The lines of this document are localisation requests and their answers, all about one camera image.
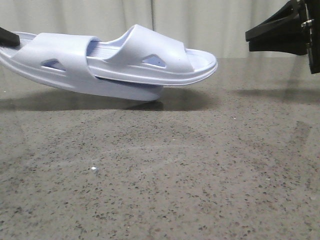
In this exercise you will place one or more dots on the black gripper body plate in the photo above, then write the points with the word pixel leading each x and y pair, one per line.
pixel 311 27

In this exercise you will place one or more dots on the beige curtain backdrop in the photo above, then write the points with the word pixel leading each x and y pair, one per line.
pixel 215 26

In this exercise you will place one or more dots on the light blue slipper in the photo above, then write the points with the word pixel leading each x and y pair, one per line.
pixel 144 56
pixel 60 61

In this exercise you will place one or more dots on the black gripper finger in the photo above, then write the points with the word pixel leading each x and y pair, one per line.
pixel 287 20
pixel 8 38
pixel 292 44

